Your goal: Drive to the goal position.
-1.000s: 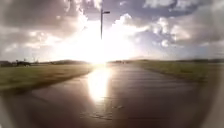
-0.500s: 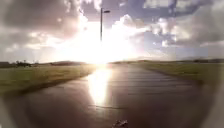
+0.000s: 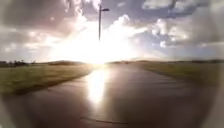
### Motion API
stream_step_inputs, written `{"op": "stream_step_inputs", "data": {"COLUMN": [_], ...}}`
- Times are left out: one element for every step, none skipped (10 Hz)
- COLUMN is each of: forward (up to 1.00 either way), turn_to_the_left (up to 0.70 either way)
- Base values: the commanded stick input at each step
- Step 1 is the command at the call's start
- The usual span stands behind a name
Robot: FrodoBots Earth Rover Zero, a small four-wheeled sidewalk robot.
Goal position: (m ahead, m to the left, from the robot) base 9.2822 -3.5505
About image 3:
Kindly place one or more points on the dark wet asphalt road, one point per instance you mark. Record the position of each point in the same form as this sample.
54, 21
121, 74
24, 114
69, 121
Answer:
133, 100

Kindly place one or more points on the grass field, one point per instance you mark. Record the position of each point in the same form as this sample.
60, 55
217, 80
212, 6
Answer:
186, 70

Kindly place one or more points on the grass verge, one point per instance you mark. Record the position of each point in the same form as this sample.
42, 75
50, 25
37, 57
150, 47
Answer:
30, 78

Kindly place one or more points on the row of trees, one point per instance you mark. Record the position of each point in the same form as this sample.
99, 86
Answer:
15, 63

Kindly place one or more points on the straight street lamp pole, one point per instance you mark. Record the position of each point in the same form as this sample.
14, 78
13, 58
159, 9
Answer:
99, 26

